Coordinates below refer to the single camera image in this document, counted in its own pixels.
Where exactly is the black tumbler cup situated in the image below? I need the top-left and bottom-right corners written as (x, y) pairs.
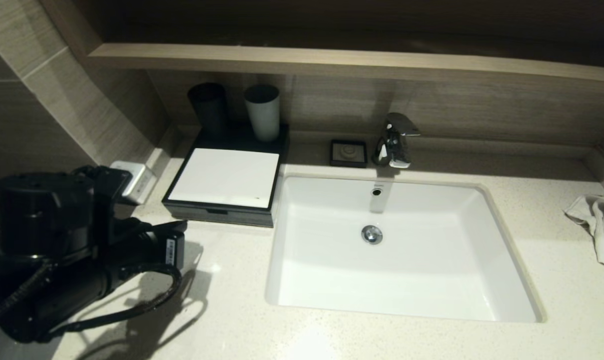
top-left (187, 82), bottom-right (229, 138)

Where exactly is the black amenity tray box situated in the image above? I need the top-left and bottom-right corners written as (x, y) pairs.
top-left (162, 120), bottom-right (290, 228)

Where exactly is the white ribbed tray mat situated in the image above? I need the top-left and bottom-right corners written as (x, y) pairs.
top-left (168, 148), bottom-right (280, 209)

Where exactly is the grey tumbler cup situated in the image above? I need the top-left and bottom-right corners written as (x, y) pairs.
top-left (244, 84), bottom-right (281, 143)

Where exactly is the chrome sink drain stopper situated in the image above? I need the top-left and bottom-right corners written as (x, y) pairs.
top-left (361, 225), bottom-right (383, 245)

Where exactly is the black square soap dish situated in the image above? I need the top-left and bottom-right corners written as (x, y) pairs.
top-left (330, 139), bottom-right (368, 168)

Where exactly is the white rectangular sink basin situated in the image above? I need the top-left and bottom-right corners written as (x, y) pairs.
top-left (265, 173), bottom-right (547, 323)

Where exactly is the chrome sink faucet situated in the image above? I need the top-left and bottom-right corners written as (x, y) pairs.
top-left (372, 113), bottom-right (421, 169)

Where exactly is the wooden wall shelf ledge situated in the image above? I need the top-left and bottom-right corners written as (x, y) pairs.
top-left (87, 43), bottom-right (604, 85)

